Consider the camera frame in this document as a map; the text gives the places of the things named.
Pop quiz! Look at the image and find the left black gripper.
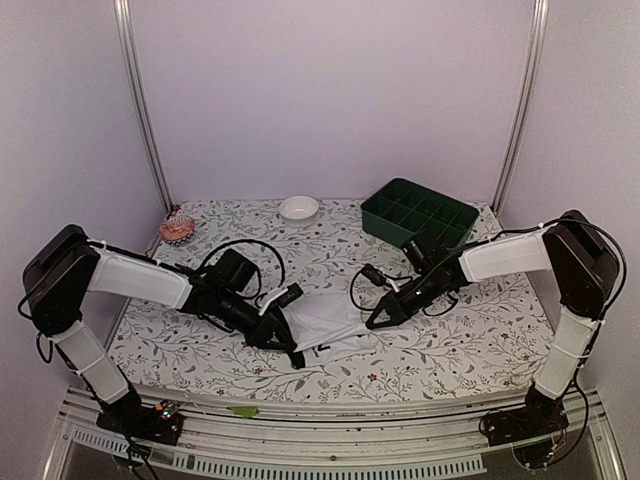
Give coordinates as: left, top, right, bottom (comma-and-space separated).
216, 289, 297, 352

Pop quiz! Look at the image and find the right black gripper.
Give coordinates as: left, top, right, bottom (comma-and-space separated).
367, 268, 450, 328

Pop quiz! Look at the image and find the white underwear black trim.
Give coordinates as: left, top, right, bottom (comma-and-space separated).
284, 292, 375, 369

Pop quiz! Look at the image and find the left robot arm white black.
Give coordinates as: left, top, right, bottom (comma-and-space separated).
17, 224, 297, 434

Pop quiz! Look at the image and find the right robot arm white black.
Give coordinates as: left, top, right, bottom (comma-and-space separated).
366, 210, 628, 436

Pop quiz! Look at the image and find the green tape piece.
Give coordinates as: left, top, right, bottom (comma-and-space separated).
228, 405, 259, 419

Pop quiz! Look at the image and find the floral patterned table mat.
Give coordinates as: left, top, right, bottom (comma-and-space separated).
109, 200, 553, 403

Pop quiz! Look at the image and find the green divided organizer tray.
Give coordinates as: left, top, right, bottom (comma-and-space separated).
361, 178, 480, 249

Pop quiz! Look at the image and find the white ceramic bowl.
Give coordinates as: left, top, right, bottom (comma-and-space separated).
278, 196, 320, 227

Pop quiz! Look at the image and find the red patterned cupcake cup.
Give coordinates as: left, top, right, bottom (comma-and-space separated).
158, 215, 196, 246

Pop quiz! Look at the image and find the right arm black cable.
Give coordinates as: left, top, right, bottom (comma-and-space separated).
347, 269, 391, 314

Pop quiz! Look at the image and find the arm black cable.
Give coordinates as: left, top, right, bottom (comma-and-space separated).
347, 269, 391, 314
202, 238, 286, 301

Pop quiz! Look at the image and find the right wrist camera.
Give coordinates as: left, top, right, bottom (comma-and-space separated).
361, 264, 400, 292

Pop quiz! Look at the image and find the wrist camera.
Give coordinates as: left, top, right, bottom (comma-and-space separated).
361, 264, 400, 292
258, 283, 303, 316

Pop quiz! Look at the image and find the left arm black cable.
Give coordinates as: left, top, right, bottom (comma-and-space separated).
202, 238, 286, 301

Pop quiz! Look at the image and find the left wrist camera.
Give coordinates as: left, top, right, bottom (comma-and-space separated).
258, 283, 303, 316

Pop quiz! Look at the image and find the aluminium front rail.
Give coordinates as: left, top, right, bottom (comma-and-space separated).
43, 387, 627, 479

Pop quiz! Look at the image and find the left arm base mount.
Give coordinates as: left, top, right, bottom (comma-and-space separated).
96, 392, 185, 446

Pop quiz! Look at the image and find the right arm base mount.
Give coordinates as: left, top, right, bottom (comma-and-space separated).
478, 406, 569, 470

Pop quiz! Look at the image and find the right aluminium frame post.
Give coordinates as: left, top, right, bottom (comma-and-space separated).
491, 0, 550, 217

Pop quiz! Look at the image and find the aluminium frame post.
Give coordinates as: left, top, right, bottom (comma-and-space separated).
491, 0, 550, 217
113, 0, 174, 213

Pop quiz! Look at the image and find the left aluminium frame post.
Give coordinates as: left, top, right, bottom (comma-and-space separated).
113, 0, 174, 213

